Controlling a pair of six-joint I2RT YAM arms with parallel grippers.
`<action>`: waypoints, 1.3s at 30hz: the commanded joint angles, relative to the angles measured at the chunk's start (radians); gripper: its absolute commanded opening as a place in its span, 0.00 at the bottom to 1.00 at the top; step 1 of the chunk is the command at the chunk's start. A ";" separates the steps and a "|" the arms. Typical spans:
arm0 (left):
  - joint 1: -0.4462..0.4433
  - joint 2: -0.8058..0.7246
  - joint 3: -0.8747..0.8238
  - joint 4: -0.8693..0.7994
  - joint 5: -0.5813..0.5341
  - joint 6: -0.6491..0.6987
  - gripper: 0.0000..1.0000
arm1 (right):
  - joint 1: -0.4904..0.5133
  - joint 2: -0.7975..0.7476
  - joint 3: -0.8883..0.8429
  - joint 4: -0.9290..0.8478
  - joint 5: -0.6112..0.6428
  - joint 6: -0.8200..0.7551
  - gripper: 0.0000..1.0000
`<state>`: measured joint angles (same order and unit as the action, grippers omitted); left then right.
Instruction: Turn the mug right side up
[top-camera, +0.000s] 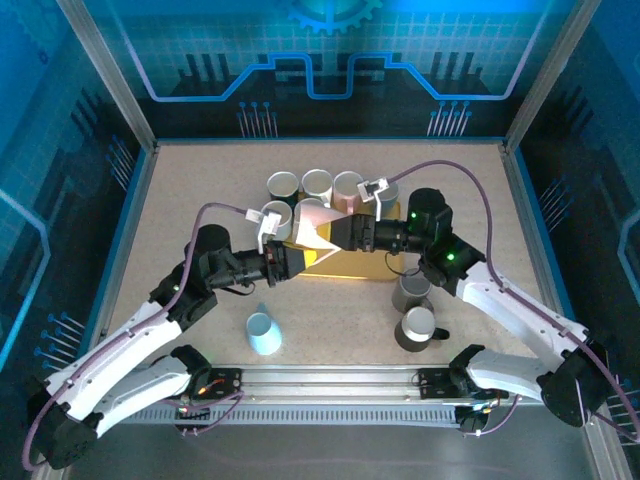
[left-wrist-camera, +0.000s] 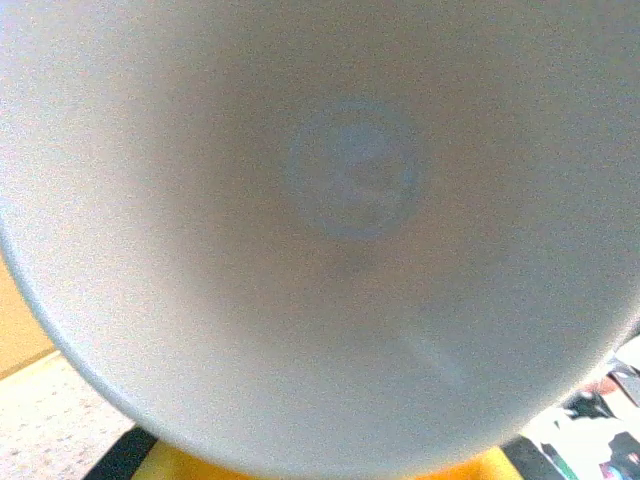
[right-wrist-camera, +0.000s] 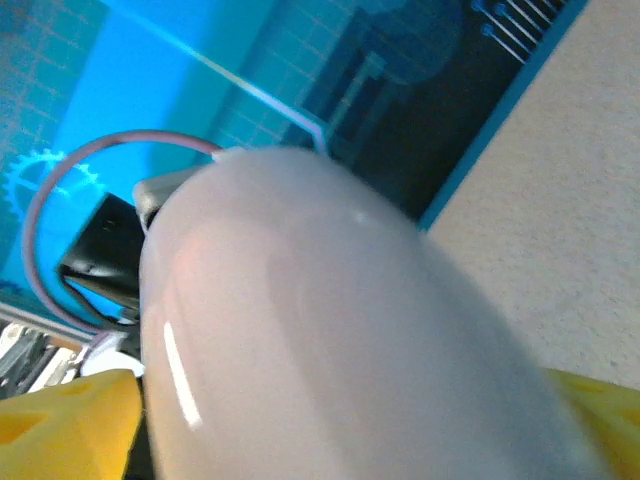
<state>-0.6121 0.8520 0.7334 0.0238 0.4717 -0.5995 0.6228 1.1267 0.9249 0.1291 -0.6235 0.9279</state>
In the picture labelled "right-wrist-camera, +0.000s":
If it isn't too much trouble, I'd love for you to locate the pale pink mug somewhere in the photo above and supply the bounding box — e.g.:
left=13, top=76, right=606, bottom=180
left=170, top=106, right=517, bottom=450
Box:
left=138, top=145, right=617, bottom=480

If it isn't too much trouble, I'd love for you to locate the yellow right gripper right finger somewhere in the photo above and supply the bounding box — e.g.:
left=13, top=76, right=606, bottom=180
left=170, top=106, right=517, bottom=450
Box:
left=544, top=368, right=640, bottom=480

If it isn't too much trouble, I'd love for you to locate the aluminium frame post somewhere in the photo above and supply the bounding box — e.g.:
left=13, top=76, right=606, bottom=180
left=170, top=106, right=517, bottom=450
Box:
left=0, top=299, right=101, bottom=396

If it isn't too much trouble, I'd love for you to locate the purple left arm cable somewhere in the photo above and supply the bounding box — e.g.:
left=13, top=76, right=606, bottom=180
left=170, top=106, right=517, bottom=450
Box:
left=22, top=128, right=229, bottom=337

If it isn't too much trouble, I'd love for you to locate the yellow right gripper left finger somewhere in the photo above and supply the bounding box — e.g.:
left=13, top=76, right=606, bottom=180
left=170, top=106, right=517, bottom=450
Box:
left=0, top=368, right=144, bottom=480

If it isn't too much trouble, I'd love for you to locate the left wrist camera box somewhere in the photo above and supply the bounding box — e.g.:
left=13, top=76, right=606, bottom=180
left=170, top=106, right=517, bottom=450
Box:
left=132, top=166, right=204, bottom=216

